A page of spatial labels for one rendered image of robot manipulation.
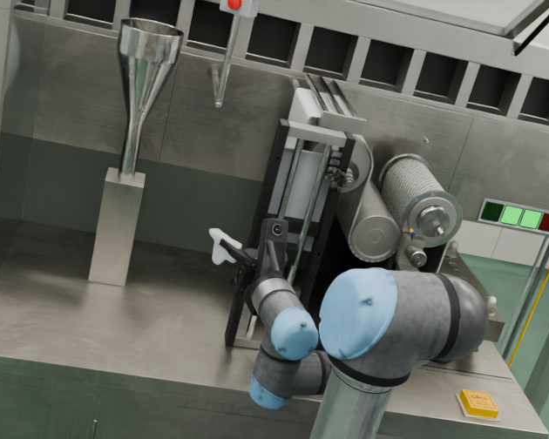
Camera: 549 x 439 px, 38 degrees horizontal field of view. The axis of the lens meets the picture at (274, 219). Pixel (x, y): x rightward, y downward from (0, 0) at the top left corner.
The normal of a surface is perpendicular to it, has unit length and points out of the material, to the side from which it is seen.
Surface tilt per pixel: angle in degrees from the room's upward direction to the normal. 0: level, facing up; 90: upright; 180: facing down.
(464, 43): 90
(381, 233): 90
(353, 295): 83
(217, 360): 0
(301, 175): 90
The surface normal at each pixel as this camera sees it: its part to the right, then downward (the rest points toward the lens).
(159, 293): 0.23, -0.89
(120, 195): 0.09, 0.41
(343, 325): -0.88, -0.20
